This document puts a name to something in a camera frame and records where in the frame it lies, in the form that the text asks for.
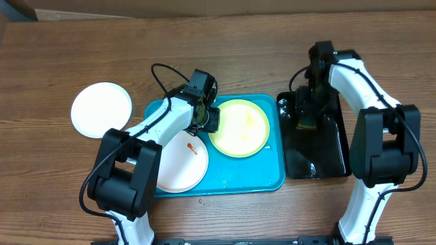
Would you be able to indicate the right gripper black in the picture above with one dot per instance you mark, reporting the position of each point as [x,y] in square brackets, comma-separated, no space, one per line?
[307,111]

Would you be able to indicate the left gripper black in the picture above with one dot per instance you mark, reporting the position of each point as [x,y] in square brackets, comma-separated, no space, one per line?
[214,124]

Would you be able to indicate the green yellow scrubbing sponge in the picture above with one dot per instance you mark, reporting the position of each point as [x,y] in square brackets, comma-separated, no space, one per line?
[306,122]

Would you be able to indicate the light green round plate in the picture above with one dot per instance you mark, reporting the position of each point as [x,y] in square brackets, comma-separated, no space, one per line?
[243,130]

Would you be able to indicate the white plate with ketchup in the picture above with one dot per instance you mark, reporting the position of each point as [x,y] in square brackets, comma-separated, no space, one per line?
[184,163]

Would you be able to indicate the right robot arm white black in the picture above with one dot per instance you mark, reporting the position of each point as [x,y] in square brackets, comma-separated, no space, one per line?
[383,136]

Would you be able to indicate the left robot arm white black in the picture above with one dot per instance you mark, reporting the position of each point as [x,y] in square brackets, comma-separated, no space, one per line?
[123,180]

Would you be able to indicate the black rectangular wash tray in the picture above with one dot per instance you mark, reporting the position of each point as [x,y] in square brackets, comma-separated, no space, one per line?
[317,153]

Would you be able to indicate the teal plastic serving tray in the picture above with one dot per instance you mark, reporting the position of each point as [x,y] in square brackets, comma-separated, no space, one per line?
[262,171]

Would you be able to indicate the cardboard sheet at back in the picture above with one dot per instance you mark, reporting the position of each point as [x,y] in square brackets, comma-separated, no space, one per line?
[188,8]

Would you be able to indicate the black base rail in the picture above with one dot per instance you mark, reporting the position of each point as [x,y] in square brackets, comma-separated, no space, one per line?
[302,240]

